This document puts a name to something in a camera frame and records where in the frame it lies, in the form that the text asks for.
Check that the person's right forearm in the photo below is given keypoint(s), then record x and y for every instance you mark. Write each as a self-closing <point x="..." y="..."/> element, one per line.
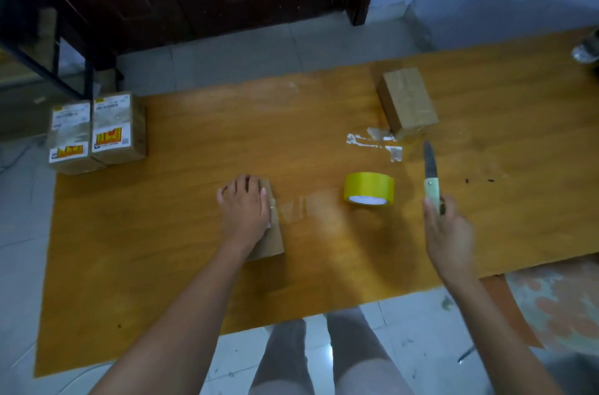
<point x="496" y="338"/>

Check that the patterned floor mat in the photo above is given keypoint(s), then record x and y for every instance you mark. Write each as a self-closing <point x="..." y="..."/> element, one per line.
<point x="559" y="306"/>

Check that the person's left forearm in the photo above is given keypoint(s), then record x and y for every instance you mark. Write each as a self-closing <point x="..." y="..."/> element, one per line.
<point x="182" y="329"/>

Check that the person's leg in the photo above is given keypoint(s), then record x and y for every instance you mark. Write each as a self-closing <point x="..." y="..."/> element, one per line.
<point x="283" y="362"/>
<point x="362" y="352"/>

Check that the clear tape strip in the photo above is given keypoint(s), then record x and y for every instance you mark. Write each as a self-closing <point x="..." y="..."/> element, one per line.
<point x="309" y="206"/>

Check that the small dark floor object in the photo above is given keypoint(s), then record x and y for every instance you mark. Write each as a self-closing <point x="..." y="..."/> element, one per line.
<point x="466" y="354"/>

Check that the person's right leg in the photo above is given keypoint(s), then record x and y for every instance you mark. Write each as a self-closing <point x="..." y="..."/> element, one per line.
<point x="362" y="352"/>

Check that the cardboard box with printed label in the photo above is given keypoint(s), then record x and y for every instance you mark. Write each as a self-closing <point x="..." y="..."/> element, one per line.
<point x="119" y="128"/>
<point x="71" y="137"/>

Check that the taped brown cardboard box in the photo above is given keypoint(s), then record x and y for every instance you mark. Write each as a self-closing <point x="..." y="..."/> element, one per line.
<point x="408" y="102"/>

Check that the person's right hand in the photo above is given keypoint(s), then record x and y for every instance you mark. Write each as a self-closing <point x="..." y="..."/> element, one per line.
<point x="450" y="240"/>

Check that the person's left little finger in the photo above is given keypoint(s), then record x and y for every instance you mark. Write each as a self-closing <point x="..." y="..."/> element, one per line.
<point x="222" y="196"/>

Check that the person's right thumb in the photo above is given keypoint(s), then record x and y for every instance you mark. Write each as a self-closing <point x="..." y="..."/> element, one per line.
<point x="429" y="217"/>

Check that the person's left thumb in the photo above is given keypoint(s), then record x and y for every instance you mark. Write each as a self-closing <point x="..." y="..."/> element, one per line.
<point x="267" y="210"/>

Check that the person's left middle finger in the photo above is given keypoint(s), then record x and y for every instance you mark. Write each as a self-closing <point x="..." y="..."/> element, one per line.
<point x="242" y="184"/>

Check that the black metal frame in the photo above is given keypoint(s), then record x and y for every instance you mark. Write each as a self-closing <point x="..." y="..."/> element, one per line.
<point x="56" y="48"/>

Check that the person's left hand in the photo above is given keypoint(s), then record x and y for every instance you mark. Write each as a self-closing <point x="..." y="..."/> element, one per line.
<point x="243" y="217"/>

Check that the person's left leg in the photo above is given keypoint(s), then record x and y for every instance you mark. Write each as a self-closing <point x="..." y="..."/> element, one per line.
<point x="283" y="362"/>

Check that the white tape residue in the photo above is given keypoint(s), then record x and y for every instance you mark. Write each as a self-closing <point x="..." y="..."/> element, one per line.
<point x="374" y="141"/>

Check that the small plain cardboard box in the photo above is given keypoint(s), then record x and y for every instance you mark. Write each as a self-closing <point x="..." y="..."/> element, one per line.
<point x="274" y="240"/>

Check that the yellow packing tape roll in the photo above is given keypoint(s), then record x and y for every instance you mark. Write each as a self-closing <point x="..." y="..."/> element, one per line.
<point x="369" y="186"/>

